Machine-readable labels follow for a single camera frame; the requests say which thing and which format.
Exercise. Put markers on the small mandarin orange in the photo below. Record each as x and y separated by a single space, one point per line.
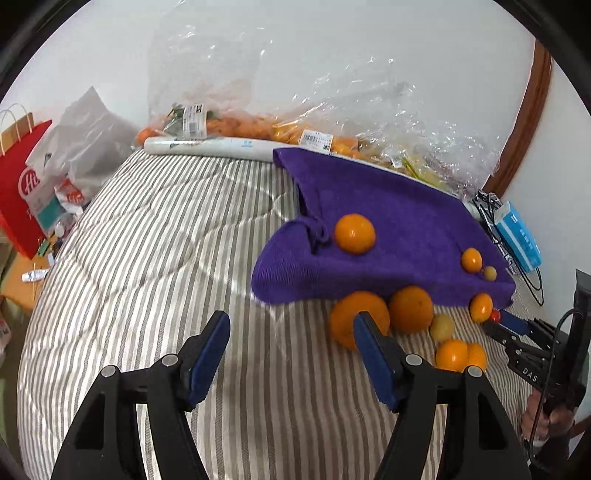
451 355
478 356

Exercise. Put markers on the small oval orange kumquat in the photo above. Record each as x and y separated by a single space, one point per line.
481 307

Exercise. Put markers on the white paper roll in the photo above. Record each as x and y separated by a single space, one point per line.
207 146

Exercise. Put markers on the person's right forearm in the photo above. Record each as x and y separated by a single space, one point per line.
549 457

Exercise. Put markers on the white plastic bag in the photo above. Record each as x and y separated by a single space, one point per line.
87 134

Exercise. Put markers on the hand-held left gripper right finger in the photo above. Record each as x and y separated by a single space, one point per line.
375 360

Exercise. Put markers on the pack of yellow-orange citrus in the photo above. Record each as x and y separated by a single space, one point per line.
318 138

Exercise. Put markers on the small round orange kumquat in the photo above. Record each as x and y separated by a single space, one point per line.
472 260

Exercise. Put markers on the red paper shopping bag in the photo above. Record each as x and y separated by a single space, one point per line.
16 184

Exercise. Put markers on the wooden door frame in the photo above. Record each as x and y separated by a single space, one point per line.
535 101

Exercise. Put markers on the pale yellow round fruit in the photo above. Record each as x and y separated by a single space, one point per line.
442 326

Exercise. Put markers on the large orange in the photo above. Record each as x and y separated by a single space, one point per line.
344 318
411 308

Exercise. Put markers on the small yellow-green fruit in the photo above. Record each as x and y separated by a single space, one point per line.
489 273

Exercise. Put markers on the blue tissue box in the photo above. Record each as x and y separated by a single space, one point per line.
519 235

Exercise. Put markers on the purple knitted cloth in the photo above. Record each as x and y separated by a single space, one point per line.
392 217

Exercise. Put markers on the medium mandarin orange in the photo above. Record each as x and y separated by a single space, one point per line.
354 234

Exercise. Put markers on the small white bottle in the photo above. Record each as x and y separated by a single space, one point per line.
33 276

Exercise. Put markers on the person's right hand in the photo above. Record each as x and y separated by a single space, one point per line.
538 415

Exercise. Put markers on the red and white packet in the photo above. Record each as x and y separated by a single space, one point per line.
70 194

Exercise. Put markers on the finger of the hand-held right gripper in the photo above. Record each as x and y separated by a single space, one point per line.
515 321
501 333

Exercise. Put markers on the pack of small oranges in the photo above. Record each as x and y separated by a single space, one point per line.
231 124

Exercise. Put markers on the tiny red fruit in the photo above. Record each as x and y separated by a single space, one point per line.
495 316

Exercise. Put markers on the clear plastic bag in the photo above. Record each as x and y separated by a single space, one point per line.
286 69

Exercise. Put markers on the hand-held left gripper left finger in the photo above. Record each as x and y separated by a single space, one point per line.
210 357

